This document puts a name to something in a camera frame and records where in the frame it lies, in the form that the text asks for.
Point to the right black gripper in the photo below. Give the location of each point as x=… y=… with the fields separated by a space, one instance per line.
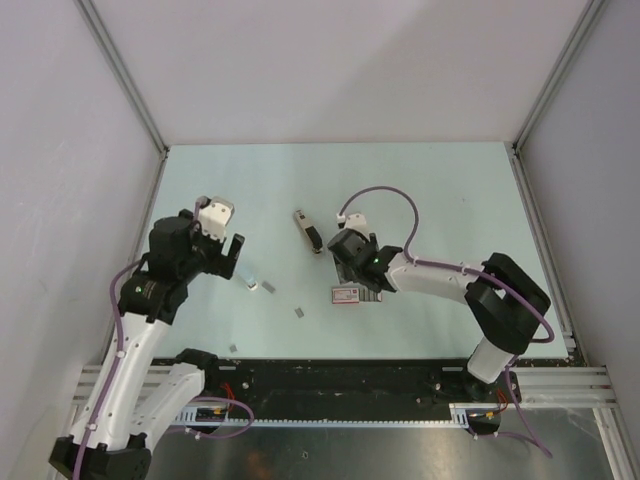
x=344 y=274

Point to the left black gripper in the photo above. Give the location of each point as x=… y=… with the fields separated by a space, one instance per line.
x=219 y=262

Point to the red white staple box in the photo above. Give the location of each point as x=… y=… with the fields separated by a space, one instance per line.
x=354 y=295

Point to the beige black stapler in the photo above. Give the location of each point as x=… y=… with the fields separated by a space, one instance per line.
x=309 y=230

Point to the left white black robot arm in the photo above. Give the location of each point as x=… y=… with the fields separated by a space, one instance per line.
x=116 y=433

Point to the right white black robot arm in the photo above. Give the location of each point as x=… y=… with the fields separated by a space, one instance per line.
x=507 y=304

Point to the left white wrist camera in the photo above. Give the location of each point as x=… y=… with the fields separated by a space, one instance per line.
x=214 y=215

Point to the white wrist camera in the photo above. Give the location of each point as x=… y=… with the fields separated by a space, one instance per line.
x=356 y=222
x=214 y=215

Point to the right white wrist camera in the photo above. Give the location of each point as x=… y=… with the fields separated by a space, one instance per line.
x=356 y=222

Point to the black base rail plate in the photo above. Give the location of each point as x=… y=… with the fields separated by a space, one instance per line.
x=353 y=389

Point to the grey slotted cable duct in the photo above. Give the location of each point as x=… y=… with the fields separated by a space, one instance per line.
x=453 y=415

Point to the left aluminium frame post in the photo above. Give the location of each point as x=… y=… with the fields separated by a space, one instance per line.
x=105 y=43

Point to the aluminium frame post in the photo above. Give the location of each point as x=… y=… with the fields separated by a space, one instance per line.
x=105 y=43
x=578 y=37

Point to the right aluminium frame post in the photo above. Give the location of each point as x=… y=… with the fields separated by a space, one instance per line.
x=578 y=37

